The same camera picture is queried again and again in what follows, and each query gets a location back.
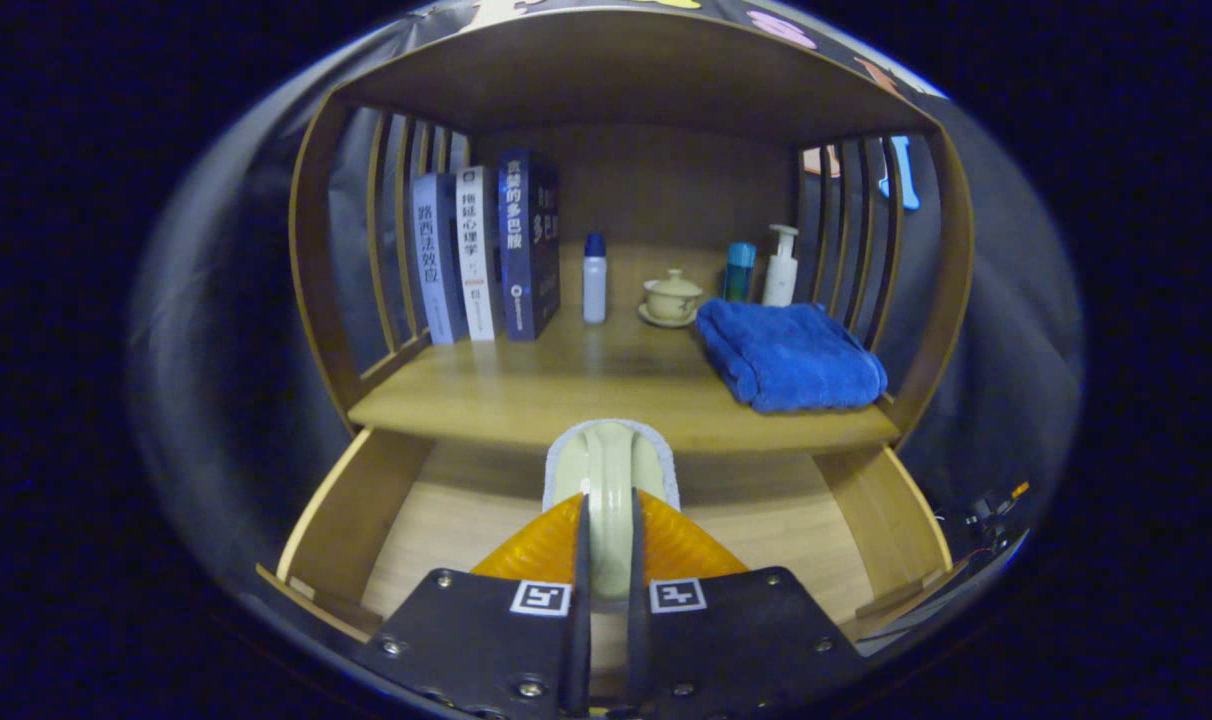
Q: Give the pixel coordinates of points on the dark blue book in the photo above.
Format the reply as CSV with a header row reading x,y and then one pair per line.
x,y
521,250

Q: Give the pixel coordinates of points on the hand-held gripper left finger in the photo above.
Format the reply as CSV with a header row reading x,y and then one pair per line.
x,y
486,640

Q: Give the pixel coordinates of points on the black and orange gripper device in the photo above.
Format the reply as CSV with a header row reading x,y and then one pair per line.
x,y
986,515

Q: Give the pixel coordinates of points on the black backdrop cloth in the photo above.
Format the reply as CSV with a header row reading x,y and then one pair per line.
x,y
216,330

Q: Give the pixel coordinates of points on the cream lidded teacup with saucer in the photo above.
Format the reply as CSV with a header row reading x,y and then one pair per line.
x,y
672,297

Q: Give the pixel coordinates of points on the wooden drawer with black knob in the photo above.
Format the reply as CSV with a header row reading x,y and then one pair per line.
x,y
446,530

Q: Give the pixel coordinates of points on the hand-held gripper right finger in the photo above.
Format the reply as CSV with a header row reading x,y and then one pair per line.
x,y
736,640

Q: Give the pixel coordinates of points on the white book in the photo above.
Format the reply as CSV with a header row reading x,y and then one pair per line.
x,y
476,250

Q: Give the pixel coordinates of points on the cream scrub brush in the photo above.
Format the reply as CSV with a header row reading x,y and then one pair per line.
x,y
608,470

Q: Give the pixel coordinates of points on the wooden cabinet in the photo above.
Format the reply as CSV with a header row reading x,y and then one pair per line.
x,y
626,80

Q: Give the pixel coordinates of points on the teal bottle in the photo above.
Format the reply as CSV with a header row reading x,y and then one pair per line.
x,y
738,272

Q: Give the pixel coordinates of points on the wooden countertop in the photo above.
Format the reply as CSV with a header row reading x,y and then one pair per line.
x,y
526,390

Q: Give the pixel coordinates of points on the white pump bottle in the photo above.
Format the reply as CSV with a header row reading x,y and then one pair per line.
x,y
781,275

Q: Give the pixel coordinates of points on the light blue book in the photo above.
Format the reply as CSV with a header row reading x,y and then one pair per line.
x,y
436,260

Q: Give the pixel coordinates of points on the folded blue towel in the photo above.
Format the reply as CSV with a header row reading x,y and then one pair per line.
x,y
791,355

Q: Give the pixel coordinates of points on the white bottle with blue cap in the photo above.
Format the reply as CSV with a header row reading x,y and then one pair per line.
x,y
594,285

